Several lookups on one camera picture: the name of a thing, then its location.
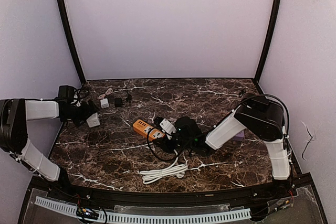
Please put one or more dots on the orange power strip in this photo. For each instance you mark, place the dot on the orange power strip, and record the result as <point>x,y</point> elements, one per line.
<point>143,129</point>

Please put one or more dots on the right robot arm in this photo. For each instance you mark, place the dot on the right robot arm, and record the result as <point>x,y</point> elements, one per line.
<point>266,116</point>

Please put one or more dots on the black front rail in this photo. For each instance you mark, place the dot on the black front rail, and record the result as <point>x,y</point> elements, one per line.
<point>244,196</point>

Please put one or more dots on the white USB charger with cable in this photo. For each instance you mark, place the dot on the white USB charger with cable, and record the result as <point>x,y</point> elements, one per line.
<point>103,98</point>

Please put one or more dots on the black adapter with thin cable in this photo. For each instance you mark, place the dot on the black adapter with thin cable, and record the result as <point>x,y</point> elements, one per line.
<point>120,102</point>

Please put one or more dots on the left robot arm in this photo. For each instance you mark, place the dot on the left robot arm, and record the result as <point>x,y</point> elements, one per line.
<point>15,113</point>

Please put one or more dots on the left black frame post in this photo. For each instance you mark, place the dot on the left black frame post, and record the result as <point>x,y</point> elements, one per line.
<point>70,40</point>

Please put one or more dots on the white cube adapter with sticker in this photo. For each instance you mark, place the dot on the white cube adapter with sticker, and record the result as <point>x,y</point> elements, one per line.
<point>93,120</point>

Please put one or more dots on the purple power strip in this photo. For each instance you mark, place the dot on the purple power strip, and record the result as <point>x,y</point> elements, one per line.
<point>239,136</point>

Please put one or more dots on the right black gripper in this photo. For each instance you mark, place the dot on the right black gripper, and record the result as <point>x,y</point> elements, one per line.
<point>163,140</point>

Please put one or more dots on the white slotted cable duct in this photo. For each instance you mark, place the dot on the white slotted cable duct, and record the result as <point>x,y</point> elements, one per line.
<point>134,214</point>

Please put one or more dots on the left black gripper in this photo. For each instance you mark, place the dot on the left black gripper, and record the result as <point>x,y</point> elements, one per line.
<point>85,109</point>

